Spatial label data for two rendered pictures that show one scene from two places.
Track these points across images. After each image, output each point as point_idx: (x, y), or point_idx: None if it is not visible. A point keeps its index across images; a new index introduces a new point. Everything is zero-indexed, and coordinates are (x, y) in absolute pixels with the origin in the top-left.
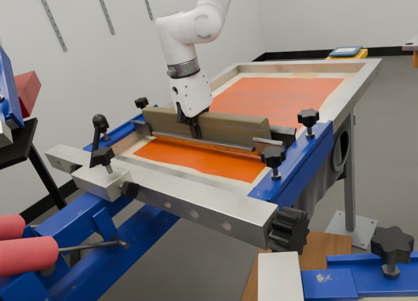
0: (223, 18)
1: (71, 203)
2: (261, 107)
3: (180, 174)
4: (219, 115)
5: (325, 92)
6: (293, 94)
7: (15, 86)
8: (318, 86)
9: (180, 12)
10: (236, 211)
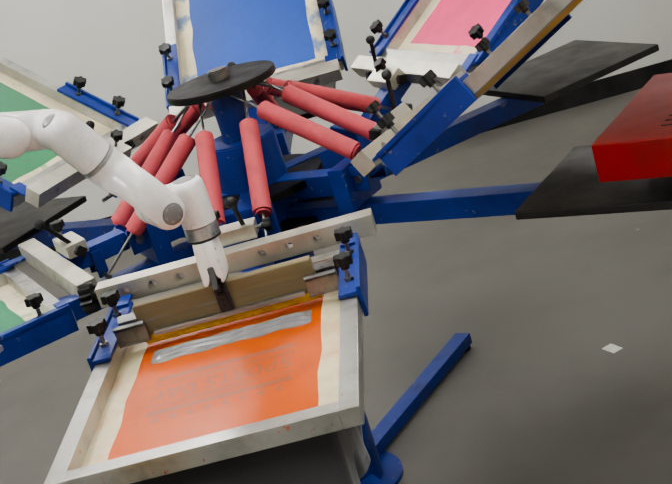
0: (146, 218)
1: None
2: (209, 378)
3: None
4: (185, 289)
5: (127, 430)
6: (174, 411)
7: (434, 133)
8: (144, 437)
9: (172, 184)
10: (117, 278)
